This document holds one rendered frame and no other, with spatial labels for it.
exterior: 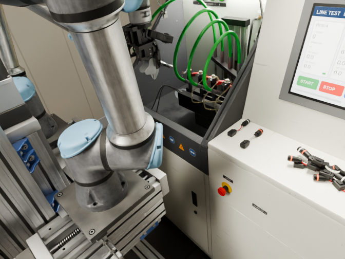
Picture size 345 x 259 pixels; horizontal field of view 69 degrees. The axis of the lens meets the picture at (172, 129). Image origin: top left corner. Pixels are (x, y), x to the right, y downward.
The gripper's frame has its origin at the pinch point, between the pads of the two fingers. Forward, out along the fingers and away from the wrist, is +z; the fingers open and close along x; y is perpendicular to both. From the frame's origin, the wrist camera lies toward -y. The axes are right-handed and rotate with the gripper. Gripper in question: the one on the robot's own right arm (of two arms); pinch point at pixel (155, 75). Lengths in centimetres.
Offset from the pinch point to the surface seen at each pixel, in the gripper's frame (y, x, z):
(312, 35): -33, 42, -12
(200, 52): -57, -31, 15
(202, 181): -3, 19, 48
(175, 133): -3.0, 4.1, 28.4
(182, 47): -53, -43, 13
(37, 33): -3, -168, 7
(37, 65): 7, -168, 31
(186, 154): -3.0, 10.0, 37.2
